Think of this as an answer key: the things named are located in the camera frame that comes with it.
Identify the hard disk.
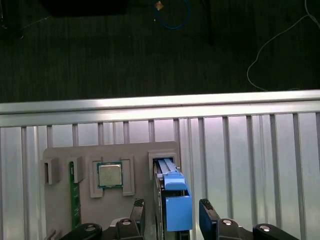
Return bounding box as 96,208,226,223
151,156,194,240

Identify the green RAM stick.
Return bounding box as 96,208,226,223
68,161,83,231

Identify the silver CPU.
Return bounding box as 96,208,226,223
96,161,123,191

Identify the blue floor cable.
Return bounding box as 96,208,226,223
154,0,192,30

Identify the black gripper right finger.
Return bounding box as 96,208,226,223
199,198,301,240

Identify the white floor cable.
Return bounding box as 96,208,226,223
246,0,320,92

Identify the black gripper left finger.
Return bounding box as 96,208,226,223
58,198,146,240

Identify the grey parts rack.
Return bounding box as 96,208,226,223
41,141,182,240

